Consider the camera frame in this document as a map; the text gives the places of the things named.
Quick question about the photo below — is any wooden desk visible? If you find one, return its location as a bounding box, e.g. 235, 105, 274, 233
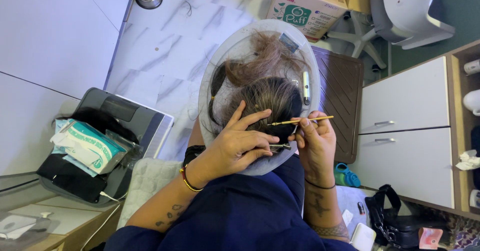
0, 194, 125, 251

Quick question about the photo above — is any brown ribbed plastic board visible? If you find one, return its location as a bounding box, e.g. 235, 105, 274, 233
311, 46, 365, 165

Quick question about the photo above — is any small blue packet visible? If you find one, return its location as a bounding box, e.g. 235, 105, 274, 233
279, 33, 301, 53

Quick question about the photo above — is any crumpled white tissue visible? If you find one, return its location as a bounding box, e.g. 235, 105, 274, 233
455, 149, 480, 171

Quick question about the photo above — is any silver pen-shaped tool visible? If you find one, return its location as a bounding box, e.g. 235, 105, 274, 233
302, 71, 311, 106

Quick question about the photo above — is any black phone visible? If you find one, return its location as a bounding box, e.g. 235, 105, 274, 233
37, 154, 108, 204

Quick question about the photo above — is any person's right hand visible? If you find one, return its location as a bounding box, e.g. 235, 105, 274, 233
288, 110, 337, 188

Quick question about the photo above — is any black wrist band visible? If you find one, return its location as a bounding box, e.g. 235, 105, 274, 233
182, 145, 206, 167

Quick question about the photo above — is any white roll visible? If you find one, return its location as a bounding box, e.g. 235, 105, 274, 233
463, 58, 480, 76

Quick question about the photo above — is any teal wet wipes pack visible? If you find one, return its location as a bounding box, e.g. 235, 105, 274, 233
50, 118, 128, 177

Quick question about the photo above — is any black handbag with chain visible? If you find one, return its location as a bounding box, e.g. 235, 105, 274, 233
364, 184, 448, 249

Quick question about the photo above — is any grey quilted cushion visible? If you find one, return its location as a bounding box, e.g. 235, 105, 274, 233
116, 158, 185, 230

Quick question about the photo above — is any white rounded case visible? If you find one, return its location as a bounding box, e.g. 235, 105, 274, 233
350, 222, 377, 251

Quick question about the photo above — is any grey office chair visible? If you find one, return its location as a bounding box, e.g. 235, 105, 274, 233
325, 0, 457, 71

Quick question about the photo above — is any white charging cable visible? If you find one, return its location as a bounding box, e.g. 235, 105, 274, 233
80, 190, 125, 251

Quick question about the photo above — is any gold ventilating needle tool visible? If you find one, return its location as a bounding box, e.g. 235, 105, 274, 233
266, 115, 334, 126

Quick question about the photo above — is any grey plastic box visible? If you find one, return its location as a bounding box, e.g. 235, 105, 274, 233
37, 87, 175, 207

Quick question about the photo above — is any white mug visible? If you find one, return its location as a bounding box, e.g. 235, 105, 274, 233
463, 89, 480, 117

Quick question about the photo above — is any printed cardboard box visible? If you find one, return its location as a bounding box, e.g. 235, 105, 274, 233
266, 0, 373, 44

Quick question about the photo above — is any blue and green bottle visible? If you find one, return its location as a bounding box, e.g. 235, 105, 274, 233
333, 162, 362, 188

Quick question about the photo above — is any black hair tie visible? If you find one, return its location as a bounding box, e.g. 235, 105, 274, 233
304, 178, 337, 190

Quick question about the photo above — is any clear plastic bag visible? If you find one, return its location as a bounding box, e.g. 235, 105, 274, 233
104, 129, 144, 170

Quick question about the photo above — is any pink packet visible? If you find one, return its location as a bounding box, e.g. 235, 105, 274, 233
418, 227, 444, 250

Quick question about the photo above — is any person's left hand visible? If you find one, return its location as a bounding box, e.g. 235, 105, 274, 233
187, 100, 280, 190

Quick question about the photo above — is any white paper slip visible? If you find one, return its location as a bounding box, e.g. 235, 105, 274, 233
341, 208, 355, 227

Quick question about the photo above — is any brown and black wig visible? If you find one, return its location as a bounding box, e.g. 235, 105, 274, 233
207, 31, 305, 155

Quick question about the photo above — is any clear bag with white device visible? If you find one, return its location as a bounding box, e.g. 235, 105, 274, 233
0, 211, 52, 245

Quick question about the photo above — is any clear oval plastic tray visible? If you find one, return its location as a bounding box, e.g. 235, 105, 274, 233
197, 19, 322, 177

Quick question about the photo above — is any white drawer cabinet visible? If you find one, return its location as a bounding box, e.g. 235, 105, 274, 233
349, 39, 480, 221

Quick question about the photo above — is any person's navy blue clothing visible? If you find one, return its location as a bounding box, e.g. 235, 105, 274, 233
104, 155, 358, 251

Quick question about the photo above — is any red and yellow beaded bracelet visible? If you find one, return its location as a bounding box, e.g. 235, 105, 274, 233
179, 164, 204, 192

